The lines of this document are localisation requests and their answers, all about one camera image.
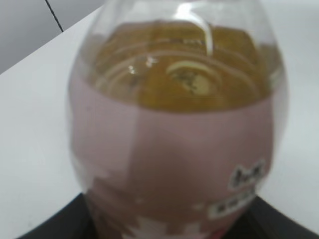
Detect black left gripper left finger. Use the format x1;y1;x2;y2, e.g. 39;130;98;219
19;194;97;239

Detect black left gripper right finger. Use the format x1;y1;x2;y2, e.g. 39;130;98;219
224;197;319;239

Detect pink label tea bottle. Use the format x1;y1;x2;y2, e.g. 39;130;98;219
68;0;288;239

